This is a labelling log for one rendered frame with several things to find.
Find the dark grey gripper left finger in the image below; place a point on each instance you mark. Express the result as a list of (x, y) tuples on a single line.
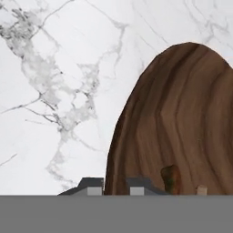
[(91, 185)]

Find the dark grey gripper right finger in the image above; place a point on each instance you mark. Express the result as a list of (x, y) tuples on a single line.
[(140, 185)]

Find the brown chicken drumstick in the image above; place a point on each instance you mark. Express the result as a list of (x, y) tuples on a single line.
[(171, 179)]

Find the brown wooden plate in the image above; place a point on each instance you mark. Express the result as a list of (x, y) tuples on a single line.
[(179, 121)]

